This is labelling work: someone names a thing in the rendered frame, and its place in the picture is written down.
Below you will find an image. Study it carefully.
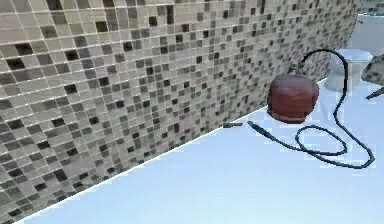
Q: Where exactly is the red-brown round bin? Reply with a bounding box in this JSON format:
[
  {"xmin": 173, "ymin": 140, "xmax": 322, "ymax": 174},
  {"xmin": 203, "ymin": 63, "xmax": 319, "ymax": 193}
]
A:
[{"xmin": 266, "ymin": 74, "xmax": 320, "ymax": 125}]

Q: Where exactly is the dark grey rod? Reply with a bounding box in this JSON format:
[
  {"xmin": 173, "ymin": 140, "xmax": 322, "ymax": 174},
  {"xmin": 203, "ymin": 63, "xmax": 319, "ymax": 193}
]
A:
[{"xmin": 365, "ymin": 86, "xmax": 384, "ymax": 101}]

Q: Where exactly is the black hose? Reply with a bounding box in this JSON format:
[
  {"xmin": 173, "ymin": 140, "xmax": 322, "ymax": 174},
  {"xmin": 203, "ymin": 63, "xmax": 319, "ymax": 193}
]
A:
[{"xmin": 247, "ymin": 48, "xmax": 376, "ymax": 170}]

